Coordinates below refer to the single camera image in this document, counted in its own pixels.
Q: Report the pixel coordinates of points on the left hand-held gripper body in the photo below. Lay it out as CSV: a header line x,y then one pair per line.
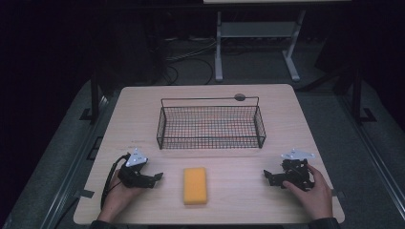
x,y
130,176

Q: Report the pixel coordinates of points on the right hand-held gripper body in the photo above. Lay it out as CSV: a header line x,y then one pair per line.
x,y
296,173

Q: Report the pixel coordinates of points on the person's left hand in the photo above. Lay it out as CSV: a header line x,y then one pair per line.
x,y
119,198

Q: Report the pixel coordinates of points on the person's right hand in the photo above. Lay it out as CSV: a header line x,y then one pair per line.
x,y
316,197

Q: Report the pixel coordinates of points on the yellow sponge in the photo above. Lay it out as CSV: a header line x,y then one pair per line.
x,y
195,186

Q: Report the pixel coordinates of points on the person's left dark sleeve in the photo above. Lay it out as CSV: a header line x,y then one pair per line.
x,y
103,224

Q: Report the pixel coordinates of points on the person's dark sleeve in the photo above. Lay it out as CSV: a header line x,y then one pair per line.
x,y
324,223
103,224

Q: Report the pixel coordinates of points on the person's right dark sleeve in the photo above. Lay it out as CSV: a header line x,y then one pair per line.
x,y
324,223

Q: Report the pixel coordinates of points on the dark round table grommet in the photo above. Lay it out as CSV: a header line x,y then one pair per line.
x,y
239,97

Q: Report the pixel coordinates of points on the black metal stand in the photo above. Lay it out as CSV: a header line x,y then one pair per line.
x,y
94,98
358,95

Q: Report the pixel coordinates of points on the grey metal floor rail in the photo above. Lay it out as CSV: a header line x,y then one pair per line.
x,y
375,152
74,159

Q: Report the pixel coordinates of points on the white metal table frame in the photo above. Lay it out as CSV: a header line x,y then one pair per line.
x,y
254,30

